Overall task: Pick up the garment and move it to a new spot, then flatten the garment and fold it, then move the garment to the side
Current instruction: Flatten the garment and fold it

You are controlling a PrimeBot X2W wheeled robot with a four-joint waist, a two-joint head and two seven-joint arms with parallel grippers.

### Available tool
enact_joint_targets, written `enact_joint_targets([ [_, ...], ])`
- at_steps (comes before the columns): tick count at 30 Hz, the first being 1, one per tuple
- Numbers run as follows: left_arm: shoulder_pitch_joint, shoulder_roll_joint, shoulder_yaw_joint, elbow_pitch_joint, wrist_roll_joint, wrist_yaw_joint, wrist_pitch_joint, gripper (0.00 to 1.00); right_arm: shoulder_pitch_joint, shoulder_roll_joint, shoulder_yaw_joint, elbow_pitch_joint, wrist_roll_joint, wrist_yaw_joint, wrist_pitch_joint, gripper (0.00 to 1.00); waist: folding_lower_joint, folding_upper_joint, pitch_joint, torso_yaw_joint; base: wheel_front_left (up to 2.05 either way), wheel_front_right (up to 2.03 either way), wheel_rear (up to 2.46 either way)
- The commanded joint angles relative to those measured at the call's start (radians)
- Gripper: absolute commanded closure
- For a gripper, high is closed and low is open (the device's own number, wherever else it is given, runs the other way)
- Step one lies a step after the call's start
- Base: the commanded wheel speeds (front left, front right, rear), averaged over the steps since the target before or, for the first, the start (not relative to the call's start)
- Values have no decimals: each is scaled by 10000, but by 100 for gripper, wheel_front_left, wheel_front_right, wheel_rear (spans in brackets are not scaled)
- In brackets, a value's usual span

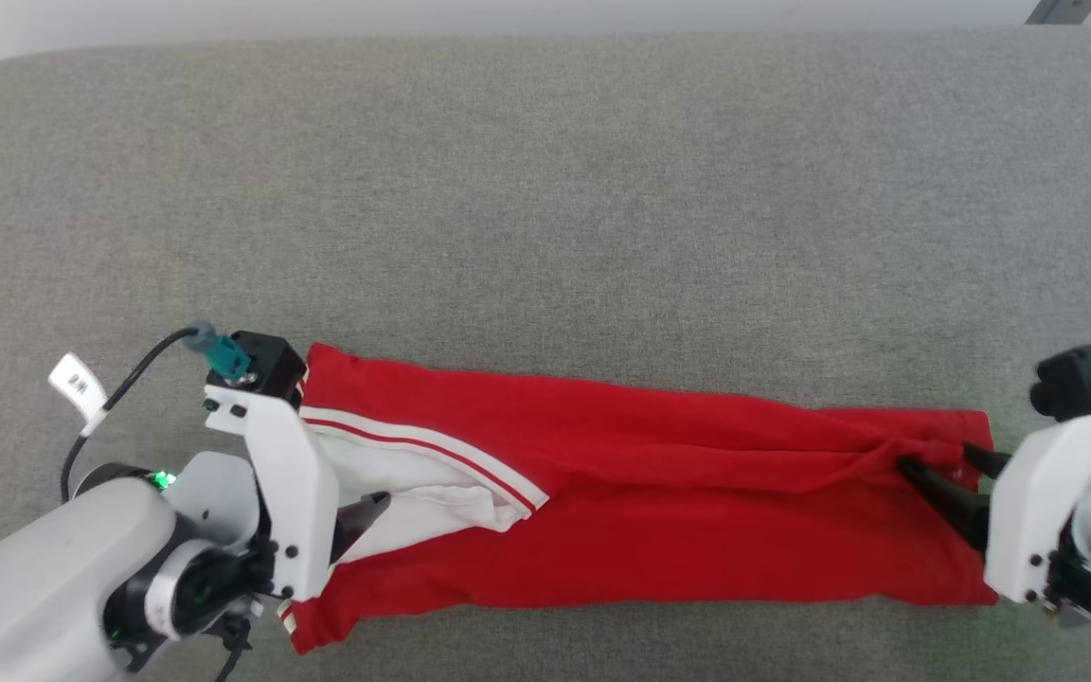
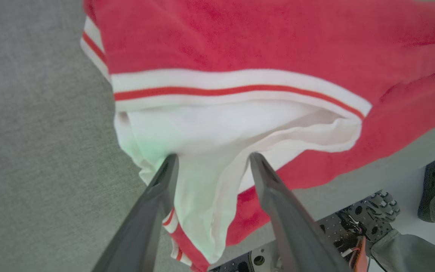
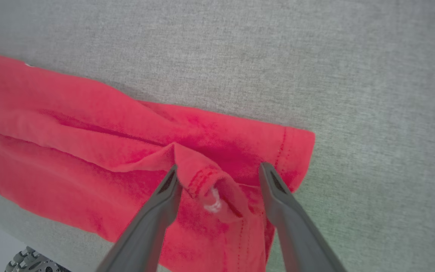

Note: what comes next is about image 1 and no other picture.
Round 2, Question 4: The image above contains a white cable label tag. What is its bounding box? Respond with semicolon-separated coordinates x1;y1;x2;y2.
48;352;110;438

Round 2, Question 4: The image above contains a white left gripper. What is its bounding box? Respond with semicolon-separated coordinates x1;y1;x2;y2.
203;384;391;603

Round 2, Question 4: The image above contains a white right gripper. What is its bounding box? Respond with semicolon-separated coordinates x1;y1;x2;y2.
896;402;1091;605

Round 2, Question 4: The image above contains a black cable with teal plug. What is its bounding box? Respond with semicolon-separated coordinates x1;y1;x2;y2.
60;322;254;505

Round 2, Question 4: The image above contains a grey metal wall bracket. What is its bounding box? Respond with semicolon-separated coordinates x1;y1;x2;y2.
1026;0;1091;26

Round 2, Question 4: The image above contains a grey fabric sofa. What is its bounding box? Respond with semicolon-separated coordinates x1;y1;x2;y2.
0;27;1091;682

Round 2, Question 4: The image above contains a red and white garment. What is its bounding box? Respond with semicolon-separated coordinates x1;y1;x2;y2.
278;341;1001;656

